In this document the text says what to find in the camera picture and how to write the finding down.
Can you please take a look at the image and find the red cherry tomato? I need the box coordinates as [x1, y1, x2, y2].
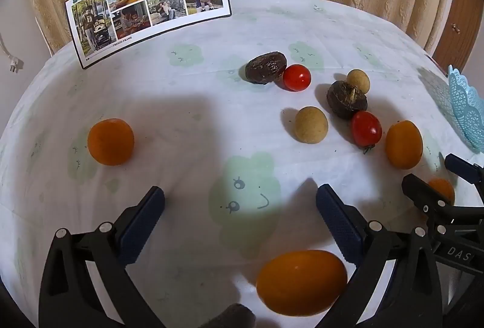
[283, 64, 312, 92]
[350, 111, 382, 152]

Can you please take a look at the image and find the large orange kumquat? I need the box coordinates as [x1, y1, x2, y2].
[256, 250, 348, 317]

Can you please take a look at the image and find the dark water chestnut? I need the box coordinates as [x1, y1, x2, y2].
[326, 80, 368, 121]

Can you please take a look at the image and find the tan longan large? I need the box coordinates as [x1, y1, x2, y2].
[294, 107, 328, 144]

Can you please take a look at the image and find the tan longan small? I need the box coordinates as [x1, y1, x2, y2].
[346, 69, 371, 94]

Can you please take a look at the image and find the dark brown oval fruit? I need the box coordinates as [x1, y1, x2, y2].
[244, 51, 287, 85]

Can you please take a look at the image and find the grey gloved left hand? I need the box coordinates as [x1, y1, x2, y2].
[200, 303, 256, 328]

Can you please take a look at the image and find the light blue lattice basket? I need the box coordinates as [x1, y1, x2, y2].
[448, 65, 484, 152]

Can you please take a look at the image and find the brown wooden door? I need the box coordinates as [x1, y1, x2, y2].
[432, 0, 483, 75]

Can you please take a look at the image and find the metal door knob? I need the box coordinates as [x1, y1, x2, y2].
[451, 23, 460, 34]

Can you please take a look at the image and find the white cartoon bed sheet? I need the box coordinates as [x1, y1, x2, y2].
[1, 0, 483, 327]

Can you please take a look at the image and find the photo collage card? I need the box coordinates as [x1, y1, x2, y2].
[66, 0, 232, 69]

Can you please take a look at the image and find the white power plug cable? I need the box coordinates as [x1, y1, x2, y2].
[0, 33, 24, 74]

